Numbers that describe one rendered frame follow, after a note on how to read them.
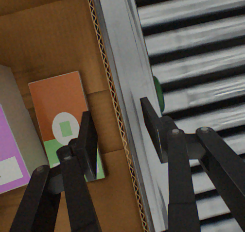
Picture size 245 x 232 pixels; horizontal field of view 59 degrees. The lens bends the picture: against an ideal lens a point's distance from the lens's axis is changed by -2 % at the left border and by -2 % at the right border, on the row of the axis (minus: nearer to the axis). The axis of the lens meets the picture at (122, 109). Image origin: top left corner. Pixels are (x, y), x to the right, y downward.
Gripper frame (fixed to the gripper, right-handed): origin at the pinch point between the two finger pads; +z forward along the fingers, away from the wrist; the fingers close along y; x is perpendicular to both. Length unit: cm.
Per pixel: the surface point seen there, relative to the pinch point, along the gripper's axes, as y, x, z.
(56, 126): -9.2, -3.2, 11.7
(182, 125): 12.4, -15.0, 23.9
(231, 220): 19.3, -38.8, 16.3
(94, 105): -3.3, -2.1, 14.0
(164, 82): 10.7, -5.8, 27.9
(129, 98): 2.0, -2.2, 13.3
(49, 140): -10.7, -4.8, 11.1
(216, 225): 15.4, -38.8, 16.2
